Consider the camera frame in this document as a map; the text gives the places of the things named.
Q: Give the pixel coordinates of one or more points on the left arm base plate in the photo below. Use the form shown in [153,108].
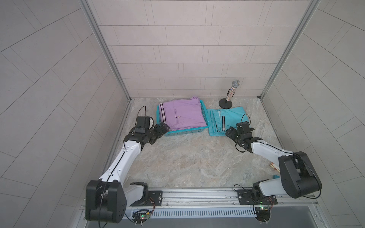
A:
[153,198]

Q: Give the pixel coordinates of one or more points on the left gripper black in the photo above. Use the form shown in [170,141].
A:
[159,132]

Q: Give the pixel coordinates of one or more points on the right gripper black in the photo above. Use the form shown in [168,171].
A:
[231,135]

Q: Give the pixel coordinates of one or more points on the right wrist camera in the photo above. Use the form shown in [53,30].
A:
[243,126]

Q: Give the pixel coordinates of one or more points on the right circuit board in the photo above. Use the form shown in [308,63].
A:
[262,214]

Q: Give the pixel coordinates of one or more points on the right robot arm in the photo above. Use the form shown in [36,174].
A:
[298,177]

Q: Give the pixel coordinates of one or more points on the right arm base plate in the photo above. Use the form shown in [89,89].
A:
[249,197]

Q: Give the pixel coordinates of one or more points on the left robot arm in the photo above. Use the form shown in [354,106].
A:
[106,199]

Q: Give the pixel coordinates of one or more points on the purple pants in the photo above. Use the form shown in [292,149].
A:
[182,114]

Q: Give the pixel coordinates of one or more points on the glitter microphone on stand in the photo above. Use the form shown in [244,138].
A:
[226,103]

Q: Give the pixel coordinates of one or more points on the pink patterned small box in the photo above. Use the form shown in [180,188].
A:
[275,167]

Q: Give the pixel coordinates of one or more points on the teal pants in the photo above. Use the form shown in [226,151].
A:
[222,119]

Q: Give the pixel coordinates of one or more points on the aluminium mounting rail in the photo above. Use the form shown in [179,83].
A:
[173,198]

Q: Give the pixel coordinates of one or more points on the teal plastic basket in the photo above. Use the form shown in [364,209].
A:
[182,128]

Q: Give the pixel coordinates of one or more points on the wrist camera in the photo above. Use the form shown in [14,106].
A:
[143,124]
[243,126]

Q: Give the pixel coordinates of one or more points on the left circuit board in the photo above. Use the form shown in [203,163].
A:
[141,216]

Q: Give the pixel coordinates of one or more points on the ventilation grille strip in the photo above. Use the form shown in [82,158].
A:
[187,213]

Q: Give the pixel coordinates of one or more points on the circuit board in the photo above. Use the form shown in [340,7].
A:
[141,216]
[262,214]

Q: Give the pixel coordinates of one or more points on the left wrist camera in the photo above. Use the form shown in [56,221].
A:
[143,124]

